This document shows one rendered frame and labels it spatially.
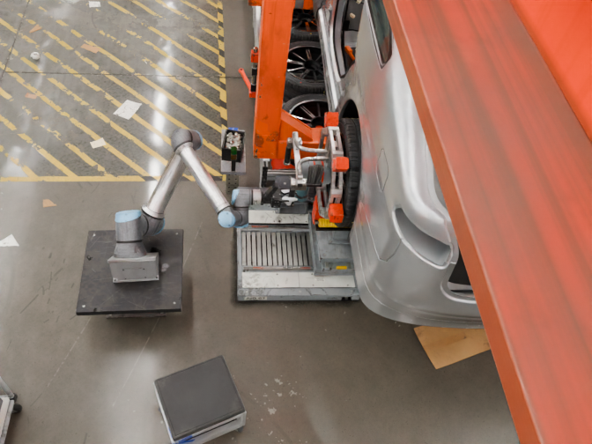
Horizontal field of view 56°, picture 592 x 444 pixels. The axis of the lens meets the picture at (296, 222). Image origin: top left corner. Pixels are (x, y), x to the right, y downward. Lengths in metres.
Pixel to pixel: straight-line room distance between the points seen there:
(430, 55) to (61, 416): 3.27
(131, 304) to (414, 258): 1.77
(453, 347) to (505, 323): 3.57
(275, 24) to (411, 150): 1.20
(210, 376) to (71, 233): 1.61
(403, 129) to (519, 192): 2.09
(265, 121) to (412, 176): 1.52
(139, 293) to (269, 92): 1.45
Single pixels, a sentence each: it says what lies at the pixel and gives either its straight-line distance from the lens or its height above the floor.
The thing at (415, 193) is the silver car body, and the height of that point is 1.63.
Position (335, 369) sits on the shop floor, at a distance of 3.62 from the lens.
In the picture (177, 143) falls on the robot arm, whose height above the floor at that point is 1.02.
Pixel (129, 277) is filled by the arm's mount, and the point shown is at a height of 0.35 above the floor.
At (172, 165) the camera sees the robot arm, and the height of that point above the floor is 0.81.
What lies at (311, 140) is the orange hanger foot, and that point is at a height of 0.69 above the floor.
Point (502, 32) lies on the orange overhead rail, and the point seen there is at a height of 3.00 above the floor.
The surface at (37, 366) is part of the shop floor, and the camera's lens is 3.74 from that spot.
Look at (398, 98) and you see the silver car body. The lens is 2.60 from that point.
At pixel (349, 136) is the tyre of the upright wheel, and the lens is 3.16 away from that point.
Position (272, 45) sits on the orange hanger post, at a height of 1.43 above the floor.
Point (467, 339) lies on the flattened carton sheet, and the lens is 3.97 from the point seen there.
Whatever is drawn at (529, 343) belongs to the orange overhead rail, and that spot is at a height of 3.00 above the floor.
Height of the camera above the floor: 3.26
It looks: 51 degrees down
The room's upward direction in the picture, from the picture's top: 10 degrees clockwise
